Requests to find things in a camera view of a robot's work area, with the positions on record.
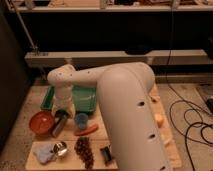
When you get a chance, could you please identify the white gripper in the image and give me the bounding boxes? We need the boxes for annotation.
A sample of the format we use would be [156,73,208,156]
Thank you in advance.
[53,87,75,118]

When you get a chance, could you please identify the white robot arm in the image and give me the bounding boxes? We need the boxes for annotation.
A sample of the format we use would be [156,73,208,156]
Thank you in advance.
[48,62,173,171]

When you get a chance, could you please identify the red bowl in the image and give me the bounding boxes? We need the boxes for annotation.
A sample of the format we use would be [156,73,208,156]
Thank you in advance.
[29,111,55,135]

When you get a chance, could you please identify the small blue cup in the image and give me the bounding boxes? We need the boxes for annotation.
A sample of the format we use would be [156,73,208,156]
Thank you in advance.
[74,113,88,130]

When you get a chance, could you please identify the green plastic tray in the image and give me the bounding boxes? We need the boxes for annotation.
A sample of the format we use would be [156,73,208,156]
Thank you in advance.
[40,86,96,115]

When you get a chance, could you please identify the orange carrot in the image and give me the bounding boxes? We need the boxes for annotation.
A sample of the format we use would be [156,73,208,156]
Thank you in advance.
[74,124,99,136]

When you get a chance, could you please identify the wooden board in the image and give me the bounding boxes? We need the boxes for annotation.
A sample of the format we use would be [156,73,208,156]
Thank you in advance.
[25,86,182,171]

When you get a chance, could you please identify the bunch of dark grapes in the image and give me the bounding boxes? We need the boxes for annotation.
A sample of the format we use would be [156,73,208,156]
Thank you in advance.
[74,137,94,170]

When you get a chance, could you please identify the metal measuring cup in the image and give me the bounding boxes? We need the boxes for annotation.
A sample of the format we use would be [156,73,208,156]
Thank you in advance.
[53,141,68,157]

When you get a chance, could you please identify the blue cloth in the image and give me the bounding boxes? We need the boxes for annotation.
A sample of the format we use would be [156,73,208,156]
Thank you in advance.
[33,143,56,165]

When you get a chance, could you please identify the white lower shelf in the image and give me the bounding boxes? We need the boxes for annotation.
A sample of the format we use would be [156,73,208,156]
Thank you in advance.
[25,50,213,68]

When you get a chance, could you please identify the white shelf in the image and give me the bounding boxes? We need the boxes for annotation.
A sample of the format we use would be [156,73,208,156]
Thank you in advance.
[3,0,213,12]
[25,50,213,68]

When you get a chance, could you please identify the metal diagonal pole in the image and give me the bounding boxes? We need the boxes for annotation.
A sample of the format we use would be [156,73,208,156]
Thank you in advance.
[5,0,47,82]

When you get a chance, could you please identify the cream plastic bottle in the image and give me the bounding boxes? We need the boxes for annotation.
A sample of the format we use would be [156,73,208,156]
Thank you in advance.
[162,136,172,147]

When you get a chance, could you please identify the white upper shelf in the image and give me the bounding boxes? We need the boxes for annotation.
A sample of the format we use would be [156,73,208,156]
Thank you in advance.
[3,0,213,12]

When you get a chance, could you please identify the black handled brush tool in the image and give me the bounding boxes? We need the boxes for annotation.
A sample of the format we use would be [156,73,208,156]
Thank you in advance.
[100,146,112,164]

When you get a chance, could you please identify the black floor cables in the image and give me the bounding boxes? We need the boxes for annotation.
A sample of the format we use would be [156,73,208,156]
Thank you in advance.
[165,6,213,171]

